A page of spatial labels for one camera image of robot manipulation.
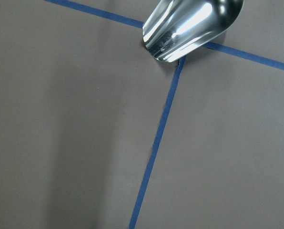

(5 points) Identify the metal ice scoop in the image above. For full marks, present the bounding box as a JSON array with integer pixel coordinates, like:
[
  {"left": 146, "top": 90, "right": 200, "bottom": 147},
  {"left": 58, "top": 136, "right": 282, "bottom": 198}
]
[{"left": 142, "top": 0, "right": 244, "bottom": 62}]

